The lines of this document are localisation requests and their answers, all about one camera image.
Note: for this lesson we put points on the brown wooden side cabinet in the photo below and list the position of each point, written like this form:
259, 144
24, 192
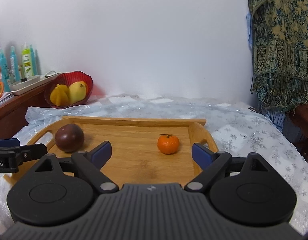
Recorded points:
16, 107

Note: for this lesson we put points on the yellow mango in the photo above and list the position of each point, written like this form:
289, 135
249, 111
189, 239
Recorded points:
77, 91

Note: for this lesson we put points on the dark purple round fruit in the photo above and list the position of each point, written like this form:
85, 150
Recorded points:
69, 138

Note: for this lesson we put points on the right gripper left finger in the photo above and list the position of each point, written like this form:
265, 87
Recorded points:
89, 164

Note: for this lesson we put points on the red fruit bowl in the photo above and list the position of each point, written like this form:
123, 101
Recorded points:
67, 79

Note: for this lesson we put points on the green white tube bottle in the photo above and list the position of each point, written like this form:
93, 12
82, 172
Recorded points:
27, 61

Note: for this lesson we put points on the teal bottle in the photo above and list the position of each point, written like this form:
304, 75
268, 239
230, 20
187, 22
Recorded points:
14, 64

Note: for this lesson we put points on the blue cloth behind shawl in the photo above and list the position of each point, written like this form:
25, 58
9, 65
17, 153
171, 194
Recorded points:
249, 31

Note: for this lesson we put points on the wooden bamboo tray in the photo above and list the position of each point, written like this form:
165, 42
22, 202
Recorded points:
135, 156

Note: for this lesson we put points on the white rectangular tray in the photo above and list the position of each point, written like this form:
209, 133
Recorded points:
21, 87

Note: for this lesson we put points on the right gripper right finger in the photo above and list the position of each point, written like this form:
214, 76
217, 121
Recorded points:
213, 166

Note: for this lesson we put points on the small orange mandarin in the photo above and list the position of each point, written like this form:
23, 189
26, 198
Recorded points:
168, 143

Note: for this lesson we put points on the patterned green fringed shawl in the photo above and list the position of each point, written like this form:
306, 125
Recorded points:
280, 53

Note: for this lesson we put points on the white snowflake table cloth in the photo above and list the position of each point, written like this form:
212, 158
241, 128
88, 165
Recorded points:
235, 128

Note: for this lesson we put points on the yellow star fruit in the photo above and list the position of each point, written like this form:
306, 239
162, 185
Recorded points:
60, 96

